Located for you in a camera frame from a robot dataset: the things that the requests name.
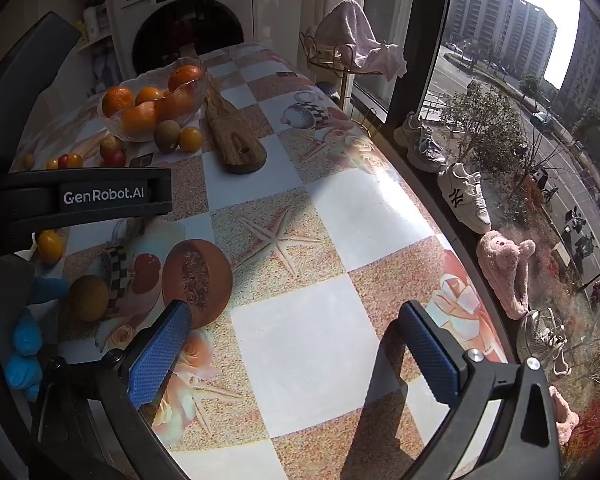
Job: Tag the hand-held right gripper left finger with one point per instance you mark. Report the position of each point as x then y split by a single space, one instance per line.
160 355

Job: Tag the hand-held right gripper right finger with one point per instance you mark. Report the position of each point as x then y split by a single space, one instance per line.
429 355

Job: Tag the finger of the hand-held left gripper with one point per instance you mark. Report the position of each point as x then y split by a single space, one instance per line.
30 195

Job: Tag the yellow tomato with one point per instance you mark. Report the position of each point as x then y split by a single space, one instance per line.
75 161
52 164
190 138
50 246

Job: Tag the person's left hand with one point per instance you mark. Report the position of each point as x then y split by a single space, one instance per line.
27 335

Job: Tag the purple bottle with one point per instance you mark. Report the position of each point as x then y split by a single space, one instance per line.
104 62

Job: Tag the white bottle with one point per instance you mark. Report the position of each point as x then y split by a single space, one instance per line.
94 22

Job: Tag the orange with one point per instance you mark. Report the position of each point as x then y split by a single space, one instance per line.
177 102
117 101
186 76
150 95
139 120

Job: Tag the silver beige sneaker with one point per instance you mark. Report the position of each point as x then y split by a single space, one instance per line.
542 342

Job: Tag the pink plush slipper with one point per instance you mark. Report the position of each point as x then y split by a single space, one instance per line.
564 415
504 270

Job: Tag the white sneaker black logo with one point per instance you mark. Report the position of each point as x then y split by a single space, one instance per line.
464 195

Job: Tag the clear glass bowl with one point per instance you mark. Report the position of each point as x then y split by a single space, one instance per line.
190 110

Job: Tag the grey white sneaker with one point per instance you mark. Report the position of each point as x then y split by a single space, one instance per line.
422 142

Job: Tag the wooden cutting board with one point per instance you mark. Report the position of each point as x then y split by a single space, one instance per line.
235 135

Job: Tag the tree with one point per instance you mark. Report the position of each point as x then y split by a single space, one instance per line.
479 120

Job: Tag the apartment building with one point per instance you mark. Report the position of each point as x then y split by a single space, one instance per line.
499 10
594 70

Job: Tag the white cloth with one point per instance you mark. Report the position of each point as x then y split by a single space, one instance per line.
350 25

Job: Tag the dark window frame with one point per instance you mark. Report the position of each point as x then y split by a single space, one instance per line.
419 35

